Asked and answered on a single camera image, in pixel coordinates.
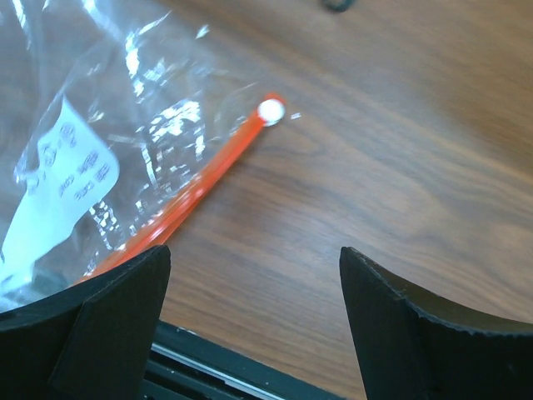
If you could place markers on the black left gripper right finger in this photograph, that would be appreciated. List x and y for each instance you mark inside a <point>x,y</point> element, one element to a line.
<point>413,344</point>

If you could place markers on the clear zip bag orange zipper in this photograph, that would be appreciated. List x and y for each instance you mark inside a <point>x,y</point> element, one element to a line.
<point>115,119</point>

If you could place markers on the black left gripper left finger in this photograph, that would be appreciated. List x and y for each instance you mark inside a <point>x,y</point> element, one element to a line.
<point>91,341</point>

